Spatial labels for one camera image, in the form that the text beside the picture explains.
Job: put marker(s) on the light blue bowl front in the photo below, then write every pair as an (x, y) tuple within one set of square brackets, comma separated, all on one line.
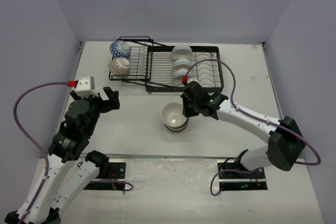
[(177, 76)]

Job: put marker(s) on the beige bowl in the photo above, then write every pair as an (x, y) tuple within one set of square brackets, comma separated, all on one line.
[(182, 126), (172, 114)]

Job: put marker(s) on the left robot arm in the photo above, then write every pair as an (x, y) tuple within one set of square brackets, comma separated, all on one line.
[(51, 196)]

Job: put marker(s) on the light blue bowl rear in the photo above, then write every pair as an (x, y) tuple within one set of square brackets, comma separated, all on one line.
[(182, 51)]

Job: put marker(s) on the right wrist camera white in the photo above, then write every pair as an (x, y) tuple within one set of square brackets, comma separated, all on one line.
[(187, 80)]

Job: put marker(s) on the light blue bowl middle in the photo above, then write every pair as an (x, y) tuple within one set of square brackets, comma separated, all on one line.
[(181, 63)]

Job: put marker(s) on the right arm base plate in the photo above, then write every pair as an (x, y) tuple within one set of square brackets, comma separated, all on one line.
[(231, 181)]

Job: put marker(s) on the blue zigzag patterned bowl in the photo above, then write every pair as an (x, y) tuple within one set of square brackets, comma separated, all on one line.
[(120, 49)]

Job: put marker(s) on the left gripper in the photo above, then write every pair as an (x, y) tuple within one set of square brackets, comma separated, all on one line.
[(113, 96)]

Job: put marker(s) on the brown floral patterned bowl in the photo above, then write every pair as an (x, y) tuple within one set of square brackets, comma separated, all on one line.
[(119, 67)]

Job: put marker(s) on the black wire dish rack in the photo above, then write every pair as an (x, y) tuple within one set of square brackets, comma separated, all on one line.
[(151, 66)]

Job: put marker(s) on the light blue bowl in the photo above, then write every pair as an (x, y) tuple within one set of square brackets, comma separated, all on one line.
[(177, 76), (181, 63), (182, 51)]

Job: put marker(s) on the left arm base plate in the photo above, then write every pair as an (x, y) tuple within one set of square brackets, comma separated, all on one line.
[(114, 171)]

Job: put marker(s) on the beige bowl front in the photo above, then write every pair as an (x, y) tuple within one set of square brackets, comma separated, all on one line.
[(182, 126)]

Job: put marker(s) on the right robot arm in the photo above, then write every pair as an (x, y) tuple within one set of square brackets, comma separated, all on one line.
[(282, 137)]

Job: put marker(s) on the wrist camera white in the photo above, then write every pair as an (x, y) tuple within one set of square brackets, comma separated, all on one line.
[(85, 87), (187, 80)]

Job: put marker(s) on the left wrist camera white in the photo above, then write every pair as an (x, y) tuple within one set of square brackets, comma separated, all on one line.
[(85, 87)]

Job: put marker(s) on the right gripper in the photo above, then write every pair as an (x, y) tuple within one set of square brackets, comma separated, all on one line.
[(186, 112)]

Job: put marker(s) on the black bowl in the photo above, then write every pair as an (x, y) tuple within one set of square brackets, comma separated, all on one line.
[(176, 130)]

